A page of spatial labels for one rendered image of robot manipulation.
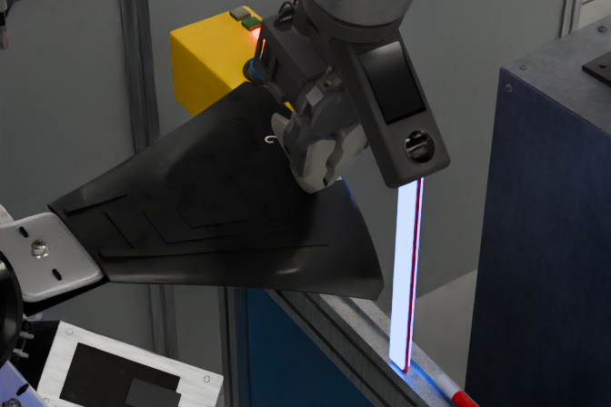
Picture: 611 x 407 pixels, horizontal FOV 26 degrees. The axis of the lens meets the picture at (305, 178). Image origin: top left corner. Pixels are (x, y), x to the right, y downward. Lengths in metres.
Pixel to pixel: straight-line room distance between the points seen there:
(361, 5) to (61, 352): 0.39
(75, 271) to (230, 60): 0.47
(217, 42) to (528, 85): 0.35
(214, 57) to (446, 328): 1.32
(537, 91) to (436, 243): 1.07
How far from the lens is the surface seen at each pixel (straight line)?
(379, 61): 0.91
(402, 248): 1.23
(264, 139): 1.09
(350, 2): 0.87
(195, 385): 1.12
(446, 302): 2.65
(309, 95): 0.94
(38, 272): 0.97
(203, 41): 1.41
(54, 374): 1.08
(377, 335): 1.37
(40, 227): 1.01
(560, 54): 1.55
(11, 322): 0.92
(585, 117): 1.45
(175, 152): 1.07
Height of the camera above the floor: 1.84
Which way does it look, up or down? 39 degrees down
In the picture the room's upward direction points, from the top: straight up
